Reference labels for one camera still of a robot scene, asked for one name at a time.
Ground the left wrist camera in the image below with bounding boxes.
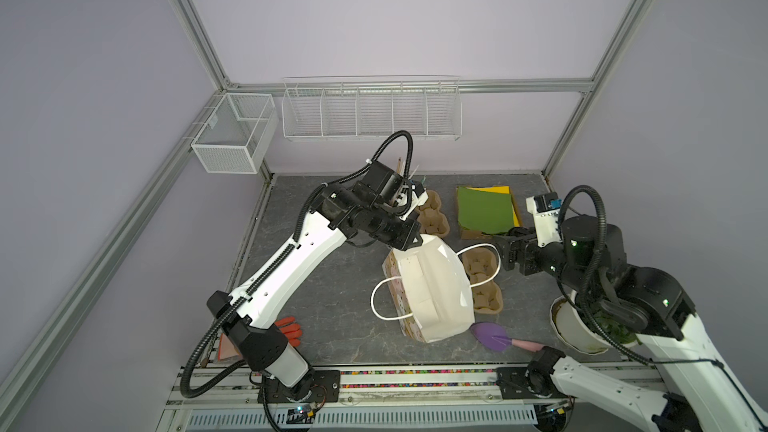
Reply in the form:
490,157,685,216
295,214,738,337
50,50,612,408
353,161,404,206

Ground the small white mesh basket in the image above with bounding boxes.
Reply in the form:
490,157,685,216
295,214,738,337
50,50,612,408
192,93,278,175

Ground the cartoon animal paper gift bag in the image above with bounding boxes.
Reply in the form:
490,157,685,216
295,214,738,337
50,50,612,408
370,234,477,343

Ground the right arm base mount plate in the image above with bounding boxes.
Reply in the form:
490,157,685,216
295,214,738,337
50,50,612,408
496,366,568,400

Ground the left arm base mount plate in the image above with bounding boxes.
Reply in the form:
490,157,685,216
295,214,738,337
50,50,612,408
258,369,341,404

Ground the brown pulp cup carrier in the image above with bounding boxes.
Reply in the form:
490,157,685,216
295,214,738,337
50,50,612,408
459,244,504,315

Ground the potted green plant white pot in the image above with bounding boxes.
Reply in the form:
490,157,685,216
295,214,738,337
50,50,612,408
549,297,612,356

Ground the cardboard tray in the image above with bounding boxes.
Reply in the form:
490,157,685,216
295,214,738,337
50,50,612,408
455,185,525,242

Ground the red rubber glove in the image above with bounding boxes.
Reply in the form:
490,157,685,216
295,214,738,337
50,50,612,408
275,316,303,348

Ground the stack of pulp cup carriers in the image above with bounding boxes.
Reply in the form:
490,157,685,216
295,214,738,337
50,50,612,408
416,190,450,238

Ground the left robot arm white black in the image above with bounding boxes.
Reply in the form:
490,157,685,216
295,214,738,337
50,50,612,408
179,130,427,399

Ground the purple pink garden trowel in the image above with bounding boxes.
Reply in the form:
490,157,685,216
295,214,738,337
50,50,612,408
469,322,545,353

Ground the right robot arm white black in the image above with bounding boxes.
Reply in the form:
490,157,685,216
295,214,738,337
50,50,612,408
492,185,767,431

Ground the long white wire shelf basket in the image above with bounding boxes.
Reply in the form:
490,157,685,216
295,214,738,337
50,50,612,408
281,75,463,141

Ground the wooden stir sticks bundle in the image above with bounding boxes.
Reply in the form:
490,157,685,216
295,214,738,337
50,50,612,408
395,157,425,196

